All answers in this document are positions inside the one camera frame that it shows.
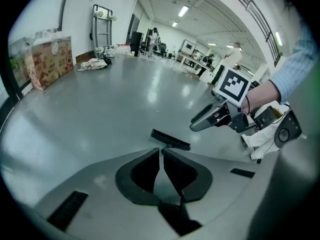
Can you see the dark grey round-holed device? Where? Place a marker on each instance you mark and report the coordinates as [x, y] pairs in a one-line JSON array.
[[287, 131]]

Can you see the black wrist band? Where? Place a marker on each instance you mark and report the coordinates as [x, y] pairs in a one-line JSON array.
[[248, 106]]

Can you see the printed cardboard box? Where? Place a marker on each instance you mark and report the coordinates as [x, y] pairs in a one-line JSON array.
[[52, 64]]

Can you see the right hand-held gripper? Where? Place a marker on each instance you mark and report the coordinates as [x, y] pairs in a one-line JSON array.
[[232, 86]]

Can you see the row of clear plastic bottles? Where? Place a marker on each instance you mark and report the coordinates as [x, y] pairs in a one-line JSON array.
[[123, 49]]

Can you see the person's right forearm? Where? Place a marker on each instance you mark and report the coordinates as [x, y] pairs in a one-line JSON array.
[[287, 76]]

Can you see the white plastic bag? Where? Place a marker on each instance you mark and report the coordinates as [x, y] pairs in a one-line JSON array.
[[106, 51]]

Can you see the white table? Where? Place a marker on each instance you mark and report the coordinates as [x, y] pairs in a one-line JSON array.
[[190, 59]]

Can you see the black metal railing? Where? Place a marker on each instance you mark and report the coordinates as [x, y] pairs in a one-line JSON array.
[[260, 21]]

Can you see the grey platform cart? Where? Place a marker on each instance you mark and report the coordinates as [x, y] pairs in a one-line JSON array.
[[102, 26]]

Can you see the ceiling strip light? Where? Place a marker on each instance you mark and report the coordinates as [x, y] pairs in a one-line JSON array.
[[183, 10], [278, 38], [174, 24]]

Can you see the black framed monitor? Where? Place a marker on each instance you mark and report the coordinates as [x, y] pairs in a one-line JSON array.
[[188, 47]]

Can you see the pile of white cloth bags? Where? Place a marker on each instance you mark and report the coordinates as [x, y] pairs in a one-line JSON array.
[[93, 64]]

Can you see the crumpled white cloth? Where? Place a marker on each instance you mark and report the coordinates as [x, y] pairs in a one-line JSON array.
[[260, 140]]

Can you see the black-framed glass doors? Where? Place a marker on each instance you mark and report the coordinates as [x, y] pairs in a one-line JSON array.
[[17, 64]]

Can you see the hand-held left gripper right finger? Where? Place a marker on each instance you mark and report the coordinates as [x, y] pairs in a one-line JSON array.
[[202, 181]]

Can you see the black cabinet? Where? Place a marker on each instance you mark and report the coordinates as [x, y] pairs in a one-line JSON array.
[[136, 44]]

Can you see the black office chair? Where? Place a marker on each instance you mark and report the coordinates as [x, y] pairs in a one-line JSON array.
[[162, 50]]

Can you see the black box device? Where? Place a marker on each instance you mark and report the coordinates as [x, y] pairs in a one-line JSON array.
[[265, 116]]

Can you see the white plastic bags on box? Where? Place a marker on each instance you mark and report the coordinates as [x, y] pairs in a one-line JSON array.
[[53, 37]]

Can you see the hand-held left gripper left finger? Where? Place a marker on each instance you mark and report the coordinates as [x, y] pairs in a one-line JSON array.
[[123, 181]]

